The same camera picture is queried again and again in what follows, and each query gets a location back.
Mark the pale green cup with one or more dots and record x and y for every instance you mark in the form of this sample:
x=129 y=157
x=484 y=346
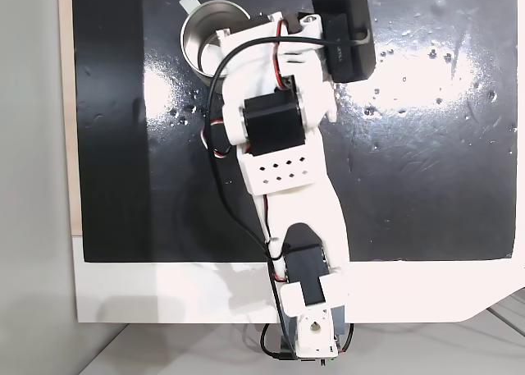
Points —
x=205 y=26

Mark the black table mat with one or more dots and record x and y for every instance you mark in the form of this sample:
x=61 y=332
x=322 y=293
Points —
x=410 y=186

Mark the black oval camera box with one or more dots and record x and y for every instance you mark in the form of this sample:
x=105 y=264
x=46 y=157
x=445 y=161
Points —
x=348 y=30

